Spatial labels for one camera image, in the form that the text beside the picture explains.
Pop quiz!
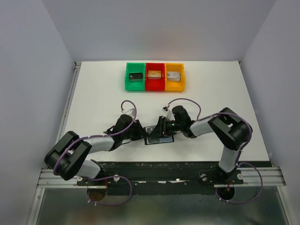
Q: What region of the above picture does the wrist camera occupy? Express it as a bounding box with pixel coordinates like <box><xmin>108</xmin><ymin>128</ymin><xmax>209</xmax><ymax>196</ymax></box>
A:
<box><xmin>122</xmin><ymin>108</ymin><xmax>136</xmax><ymax>118</ymax></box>
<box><xmin>162</xmin><ymin>106</ymin><xmax>174</xmax><ymax>120</ymax></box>

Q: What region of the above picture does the black credit card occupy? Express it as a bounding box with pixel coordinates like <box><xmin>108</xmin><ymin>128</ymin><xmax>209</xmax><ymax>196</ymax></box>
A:
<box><xmin>129</xmin><ymin>72</ymin><xmax>143</xmax><ymax>82</ymax></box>

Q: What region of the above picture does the aluminium frame rail left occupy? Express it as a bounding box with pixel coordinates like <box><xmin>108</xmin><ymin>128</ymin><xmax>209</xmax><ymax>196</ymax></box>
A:
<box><xmin>27</xmin><ymin>61</ymin><xmax>82</xmax><ymax>225</ymax></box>

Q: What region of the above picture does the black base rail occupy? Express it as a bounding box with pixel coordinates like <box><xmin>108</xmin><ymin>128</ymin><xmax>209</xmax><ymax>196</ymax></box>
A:
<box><xmin>77</xmin><ymin>162</ymin><xmax>243</xmax><ymax>195</ymax></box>

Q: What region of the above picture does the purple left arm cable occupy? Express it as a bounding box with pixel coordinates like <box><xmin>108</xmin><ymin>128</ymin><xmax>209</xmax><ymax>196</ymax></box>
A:
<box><xmin>52</xmin><ymin>100</ymin><xmax>133</xmax><ymax>207</ymax></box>

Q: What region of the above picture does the gold credit card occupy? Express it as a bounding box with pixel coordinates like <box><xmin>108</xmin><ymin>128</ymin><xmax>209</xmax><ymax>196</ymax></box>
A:
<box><xmin>147</xmin><ymin>70</ymin><xmax>162</xmax><ymax>79</ymax></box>

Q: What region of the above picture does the green plastic bin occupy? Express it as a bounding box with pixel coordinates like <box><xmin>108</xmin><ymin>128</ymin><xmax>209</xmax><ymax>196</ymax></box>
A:
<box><xmin>124</xmin><ymin>62</ymin><xmax>146</xmax><ymax>91</ymax></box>

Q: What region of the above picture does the black leather card holder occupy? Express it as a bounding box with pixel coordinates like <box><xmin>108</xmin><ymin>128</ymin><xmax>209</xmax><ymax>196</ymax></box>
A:
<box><xmin>144</xmin><ymin>135</ymin><xmax>174</xmax><ymax>145</ymax></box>

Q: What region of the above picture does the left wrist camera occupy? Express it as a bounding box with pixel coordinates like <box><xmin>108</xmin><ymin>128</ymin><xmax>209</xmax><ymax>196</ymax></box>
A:
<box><xmin>122</xmin><ymin>108</ymin><xmax>136</xmax><ymax>118</ymax></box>

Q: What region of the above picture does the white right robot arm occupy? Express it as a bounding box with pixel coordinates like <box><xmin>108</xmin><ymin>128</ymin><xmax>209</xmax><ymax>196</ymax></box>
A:
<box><xmin>145</xmin><ymin>105</ymin><xmax>253</xmax><ymax>184</ymax></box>

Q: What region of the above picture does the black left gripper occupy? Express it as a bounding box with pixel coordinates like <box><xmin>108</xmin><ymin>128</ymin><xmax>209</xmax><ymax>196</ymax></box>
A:
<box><xmin>122</xmin><ymin>120</ymin><xmax>149</xmax><ymax>141</ymax></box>

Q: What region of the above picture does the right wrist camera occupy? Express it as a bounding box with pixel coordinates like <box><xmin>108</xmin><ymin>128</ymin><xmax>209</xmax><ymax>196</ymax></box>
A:
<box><xmin>162</xmin><ymin>106</ymin><xmax>174</xmax><ymax>120</ymax></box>

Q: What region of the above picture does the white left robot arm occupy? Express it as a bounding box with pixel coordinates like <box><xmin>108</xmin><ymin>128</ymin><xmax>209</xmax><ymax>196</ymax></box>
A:
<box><xmin>44</xmin><ymin>114</ymin><xmax>148</xmax><ymax>185</ymax></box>

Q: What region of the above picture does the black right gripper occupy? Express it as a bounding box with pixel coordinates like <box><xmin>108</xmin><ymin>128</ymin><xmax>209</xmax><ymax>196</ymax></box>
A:
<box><xmin>149</xmin><ymin>116</ymin><xmax>183</xmax><ymax>139</ymax></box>

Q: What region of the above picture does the red plastic bin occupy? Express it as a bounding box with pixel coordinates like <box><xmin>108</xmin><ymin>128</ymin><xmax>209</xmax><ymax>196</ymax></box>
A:
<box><xmin>145</xmin><ymin>62</ymin><xmax>165</xmax><ymax>91</ymax></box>

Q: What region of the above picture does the grey credit card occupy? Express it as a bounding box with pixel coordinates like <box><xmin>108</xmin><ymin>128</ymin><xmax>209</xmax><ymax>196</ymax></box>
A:
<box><xmin>145</xmin><ymin>126</ymin><xmax>155</xmax><ymax>137</ymax></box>

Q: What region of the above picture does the silver credit card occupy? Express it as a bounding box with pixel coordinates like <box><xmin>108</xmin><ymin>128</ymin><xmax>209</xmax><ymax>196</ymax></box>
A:
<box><xmin>167</xmin><ymin>71</ymin><xmax>181</xmax><ymax>82</ymax></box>

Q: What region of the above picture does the yellow plastic bin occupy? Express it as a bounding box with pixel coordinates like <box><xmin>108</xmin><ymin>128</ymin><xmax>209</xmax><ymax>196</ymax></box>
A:
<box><xmin>165</xmin><ymin>63</ymin><xmax>186</xmax><ymax>92</ymax></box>

